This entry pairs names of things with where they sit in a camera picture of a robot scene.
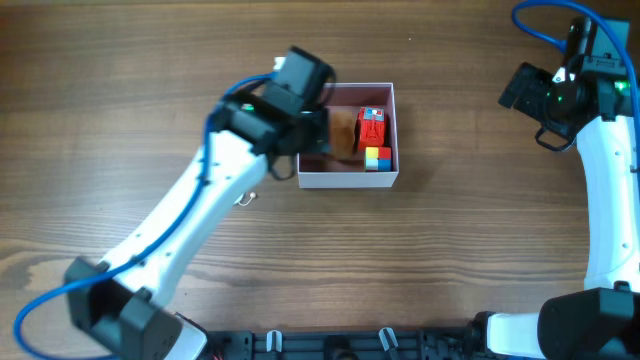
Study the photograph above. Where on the white wooden pellet drum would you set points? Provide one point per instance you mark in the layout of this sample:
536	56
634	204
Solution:
245	199

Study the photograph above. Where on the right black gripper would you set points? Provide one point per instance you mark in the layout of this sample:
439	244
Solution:
545	78

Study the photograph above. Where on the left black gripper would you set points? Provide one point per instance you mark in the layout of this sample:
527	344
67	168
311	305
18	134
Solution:
318	139

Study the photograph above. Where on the red toy robot car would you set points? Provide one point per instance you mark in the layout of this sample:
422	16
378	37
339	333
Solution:
372	127

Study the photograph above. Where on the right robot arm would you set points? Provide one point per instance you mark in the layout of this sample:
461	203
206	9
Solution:
588	103

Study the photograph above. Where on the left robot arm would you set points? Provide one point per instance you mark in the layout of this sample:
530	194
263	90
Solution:
119	301

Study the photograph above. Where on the colourful two-by-two puzzle cube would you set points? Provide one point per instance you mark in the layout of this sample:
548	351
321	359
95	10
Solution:
378	159

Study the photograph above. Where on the brown plush toy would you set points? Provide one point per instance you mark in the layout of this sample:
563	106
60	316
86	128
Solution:
342	134

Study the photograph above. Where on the white square cardboard box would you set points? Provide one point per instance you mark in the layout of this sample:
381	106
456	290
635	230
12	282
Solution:
316	171

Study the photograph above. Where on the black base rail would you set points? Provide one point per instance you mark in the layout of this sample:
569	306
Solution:
386	343

